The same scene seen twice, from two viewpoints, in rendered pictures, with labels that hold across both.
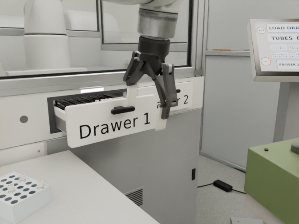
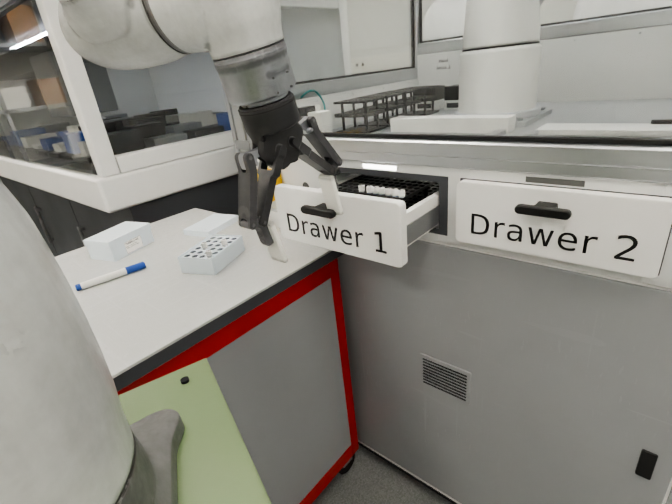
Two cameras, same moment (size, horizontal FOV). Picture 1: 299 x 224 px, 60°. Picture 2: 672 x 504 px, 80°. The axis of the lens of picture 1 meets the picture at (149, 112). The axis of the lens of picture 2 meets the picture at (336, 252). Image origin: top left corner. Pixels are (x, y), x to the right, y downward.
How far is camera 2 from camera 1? 0.84 m
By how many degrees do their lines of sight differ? 76
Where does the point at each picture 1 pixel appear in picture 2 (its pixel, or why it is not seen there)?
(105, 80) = (401, 153)
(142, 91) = (467, 189)
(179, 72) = (622, 161)
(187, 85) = (639, 207)
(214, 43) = not seen: outside the picture
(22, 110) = (304, 176)
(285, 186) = not seen: hidden behind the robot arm
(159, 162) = (518, 358)
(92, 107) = (297, 194)
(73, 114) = (279, 195)
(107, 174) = (402, 308)
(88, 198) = (219, 291)
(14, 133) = not seen: hidden behind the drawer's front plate
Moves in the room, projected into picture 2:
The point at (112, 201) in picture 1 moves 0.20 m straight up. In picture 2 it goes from (210, 306) to (180, 199)
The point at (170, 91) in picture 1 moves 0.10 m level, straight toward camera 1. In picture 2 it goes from (241, 201) to (164, 211)
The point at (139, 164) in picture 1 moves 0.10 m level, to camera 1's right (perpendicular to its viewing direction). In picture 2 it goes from (465, 330) to (492, 361)
